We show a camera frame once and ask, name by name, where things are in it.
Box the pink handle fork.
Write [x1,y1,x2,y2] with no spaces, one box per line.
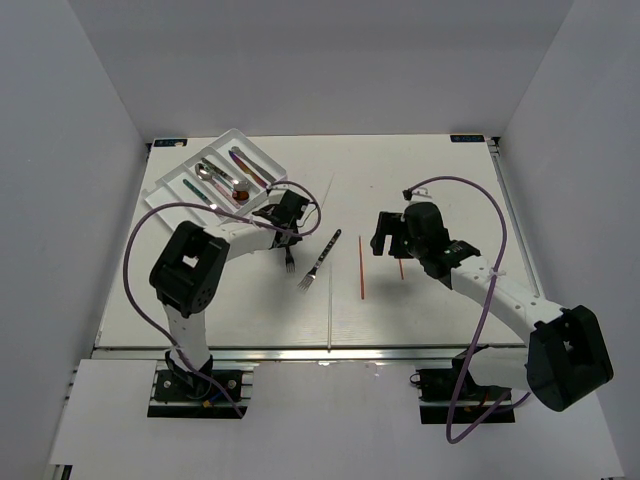
[285,246,296,274]

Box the iridescent gold spoon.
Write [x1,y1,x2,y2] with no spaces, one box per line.
[218,173,250,204]

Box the silver spoon dark handle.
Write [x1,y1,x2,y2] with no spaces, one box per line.
[199,157,232,189]

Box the iridescent rainbow knife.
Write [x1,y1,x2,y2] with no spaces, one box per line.
[228,150,268,188]

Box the silver ornate butter knife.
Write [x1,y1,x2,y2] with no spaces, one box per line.
[230,146,276,183]

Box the silver spoon pink handle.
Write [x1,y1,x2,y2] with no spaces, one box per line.
[194,163,240,209]

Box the green handle fork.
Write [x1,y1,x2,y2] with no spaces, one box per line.
[182,178,217,210]

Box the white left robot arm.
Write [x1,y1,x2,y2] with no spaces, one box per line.
[149,189,316,399]

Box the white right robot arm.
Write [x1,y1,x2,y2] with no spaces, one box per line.
[370,202,614,412]

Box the orange chopstick left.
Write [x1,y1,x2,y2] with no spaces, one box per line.
[358,235,365,300]

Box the white compartment utensil tray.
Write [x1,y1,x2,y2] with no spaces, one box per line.
[142,129,287,216]

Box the blue label sticker right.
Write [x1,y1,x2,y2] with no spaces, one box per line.
[450,134,486,143]

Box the blue label sticker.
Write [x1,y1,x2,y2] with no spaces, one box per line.
[450,134,486,143]
[153,138,187,148]

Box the blue label sticker left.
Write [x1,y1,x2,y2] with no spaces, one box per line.
[153,138,187,148]

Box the dark handle fork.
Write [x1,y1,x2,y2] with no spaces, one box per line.
[298,229,342,291]

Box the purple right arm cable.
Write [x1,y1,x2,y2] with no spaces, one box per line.
[402,175,532,445]

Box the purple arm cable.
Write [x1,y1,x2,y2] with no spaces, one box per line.
[122,180,321,419]
[402,175,532,445]

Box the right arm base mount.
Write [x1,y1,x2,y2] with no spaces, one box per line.
[409,354,507,425]

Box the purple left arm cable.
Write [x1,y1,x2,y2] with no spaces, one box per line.
[122,180,321,419]

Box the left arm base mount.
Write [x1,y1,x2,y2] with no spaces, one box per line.
[147,360,251,420]

